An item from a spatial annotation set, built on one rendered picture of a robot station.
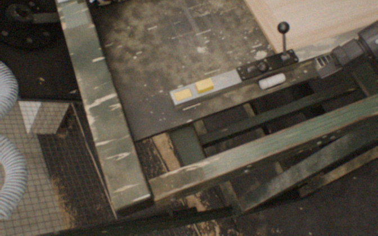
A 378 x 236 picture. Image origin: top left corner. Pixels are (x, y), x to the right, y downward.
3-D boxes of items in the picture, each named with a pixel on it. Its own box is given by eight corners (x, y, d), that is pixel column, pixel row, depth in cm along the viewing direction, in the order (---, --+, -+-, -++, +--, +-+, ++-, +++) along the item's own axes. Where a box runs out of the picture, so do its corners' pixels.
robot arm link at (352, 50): (345, 71, 90) (391, 44, 85) (326, 41, 93) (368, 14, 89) (352, 83, 100) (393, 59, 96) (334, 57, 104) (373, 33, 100)
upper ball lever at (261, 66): (256, 73, 113) (273, 71, 100) (246, 77, 113) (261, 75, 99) (252, 62, 113) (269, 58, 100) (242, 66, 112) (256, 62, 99)
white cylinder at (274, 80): (262, 91, 114) (284, 83, 115) (264, 86, 111) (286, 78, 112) (258, 83, 115) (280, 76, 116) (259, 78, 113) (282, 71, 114)
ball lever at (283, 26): (293, 61, 113) (292, 22, 105) (282, 65, 112) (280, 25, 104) (287, 57, 116) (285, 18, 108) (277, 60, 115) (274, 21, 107)
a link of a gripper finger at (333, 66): (316, 70, 100) (336, 58, 97) (322, 80, 98) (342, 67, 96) (315, 68, 98) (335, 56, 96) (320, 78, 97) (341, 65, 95)
